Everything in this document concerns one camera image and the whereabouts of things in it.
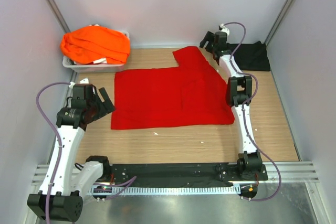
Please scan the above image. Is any red t-shirt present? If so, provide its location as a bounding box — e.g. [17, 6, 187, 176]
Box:
[111, 46, 235, 130]

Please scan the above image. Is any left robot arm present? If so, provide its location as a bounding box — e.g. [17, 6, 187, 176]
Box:
[27, 83, 115, 223]

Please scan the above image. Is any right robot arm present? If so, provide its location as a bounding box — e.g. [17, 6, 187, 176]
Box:
[200, 29, 263, 180]

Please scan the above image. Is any folded black t-shirt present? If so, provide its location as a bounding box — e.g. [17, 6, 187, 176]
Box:
[234, 41, 270, 71]

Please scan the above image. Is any white plastic basket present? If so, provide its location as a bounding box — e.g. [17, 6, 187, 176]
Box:
[61, 31, 131, 73]

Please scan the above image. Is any white red garment in basket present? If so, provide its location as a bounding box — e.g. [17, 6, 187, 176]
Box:
[74, 58, 107, 65]

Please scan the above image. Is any orange t-shirt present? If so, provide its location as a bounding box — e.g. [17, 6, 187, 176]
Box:
[60, 25, 131, 65]

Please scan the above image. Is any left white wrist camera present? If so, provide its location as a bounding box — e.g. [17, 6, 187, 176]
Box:
[69, 78, 89, 88]

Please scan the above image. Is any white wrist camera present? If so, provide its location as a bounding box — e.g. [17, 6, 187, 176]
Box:
[69, 78, 89, 88]
[218, 24, 230, 36]

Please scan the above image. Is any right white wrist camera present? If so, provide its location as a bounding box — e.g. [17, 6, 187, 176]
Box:
[218, 24, 230, 36]

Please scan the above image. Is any right corner post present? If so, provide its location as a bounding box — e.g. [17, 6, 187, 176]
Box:
[265, 0, 295, 46]

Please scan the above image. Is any corner post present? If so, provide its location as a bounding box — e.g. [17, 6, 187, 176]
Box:
[45, 0, 70, 33]
[265, 0, 295, 46]

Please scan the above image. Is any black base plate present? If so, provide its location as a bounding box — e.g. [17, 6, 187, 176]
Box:
[111, 163, 268, 188]

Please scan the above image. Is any left corner post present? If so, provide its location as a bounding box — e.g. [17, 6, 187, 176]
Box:
[45, 0, 70, 33]

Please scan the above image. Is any slotted cable duct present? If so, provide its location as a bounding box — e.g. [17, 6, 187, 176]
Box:
[90, 185, 241, 196]

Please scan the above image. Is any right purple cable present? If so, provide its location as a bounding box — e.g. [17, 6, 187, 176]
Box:
[223, 21, 282, 202]

